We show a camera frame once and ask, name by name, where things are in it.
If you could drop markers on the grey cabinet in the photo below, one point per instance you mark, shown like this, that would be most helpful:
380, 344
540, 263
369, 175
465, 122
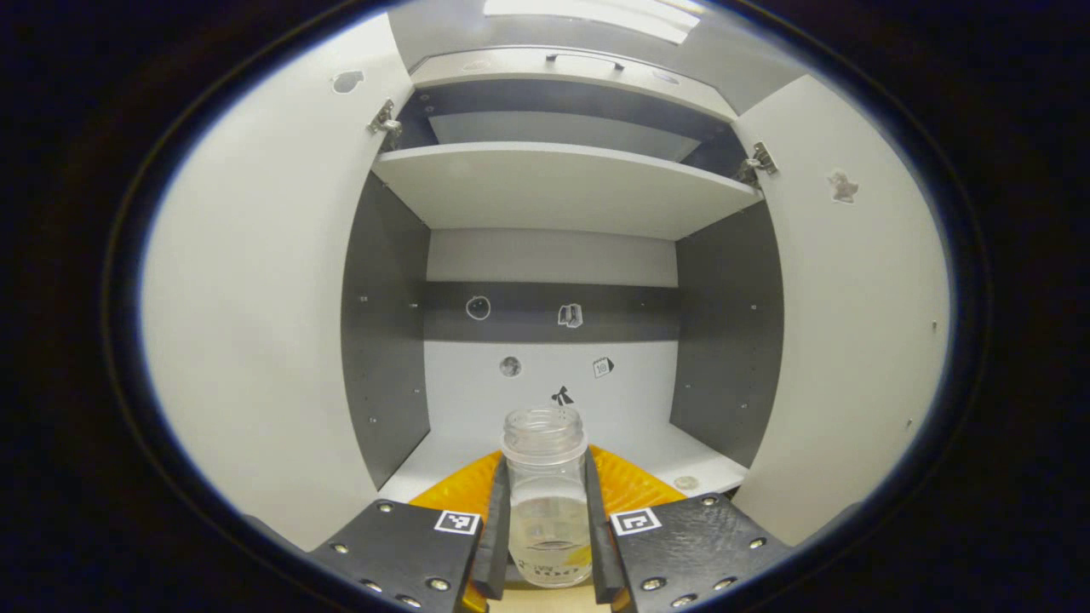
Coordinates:
562, 187

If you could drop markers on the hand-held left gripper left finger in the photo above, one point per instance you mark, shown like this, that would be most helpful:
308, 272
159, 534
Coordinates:
501, 545

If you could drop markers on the clear plastic bottle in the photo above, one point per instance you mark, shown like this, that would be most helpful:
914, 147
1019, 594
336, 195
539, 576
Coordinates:
545, 511

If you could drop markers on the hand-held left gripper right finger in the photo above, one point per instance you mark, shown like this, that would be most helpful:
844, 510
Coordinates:
598, 553

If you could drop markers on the grey cabinet door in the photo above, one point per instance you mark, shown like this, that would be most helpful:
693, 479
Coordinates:
851, 340
255, 323

